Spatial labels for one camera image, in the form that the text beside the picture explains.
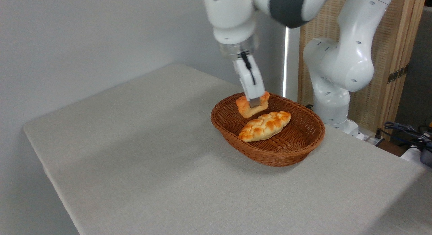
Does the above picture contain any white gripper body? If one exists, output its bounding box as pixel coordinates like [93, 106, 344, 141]
[233, 55, 266, 102]

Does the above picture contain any round orange bread bun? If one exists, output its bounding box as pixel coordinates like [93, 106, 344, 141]
[235, 91, 271, 119]

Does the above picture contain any braided golden bread loaf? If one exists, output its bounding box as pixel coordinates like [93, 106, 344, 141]
[238, 111, 292, 143]

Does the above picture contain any brown wicker oval basket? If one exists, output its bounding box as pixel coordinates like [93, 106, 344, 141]
[211, 92, 325, 167]

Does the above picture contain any bright vertical light strip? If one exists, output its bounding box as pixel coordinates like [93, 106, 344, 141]
[283, 26, 291, 97]

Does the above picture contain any white power strip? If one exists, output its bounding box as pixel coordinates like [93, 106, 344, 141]
[362, 134, 385, 146]

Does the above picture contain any grey tablecloth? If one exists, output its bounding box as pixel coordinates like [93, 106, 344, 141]
[22, 63, 432, 235]

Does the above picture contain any dark metal screen hinge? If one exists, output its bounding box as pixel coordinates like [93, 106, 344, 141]
[387, 64, 410, 84]

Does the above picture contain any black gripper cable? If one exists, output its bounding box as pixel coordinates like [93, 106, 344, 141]
[240, 52, 257, 86]

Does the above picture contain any black cable bundle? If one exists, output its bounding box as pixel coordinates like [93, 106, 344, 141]
[376, 121, 432, 152]

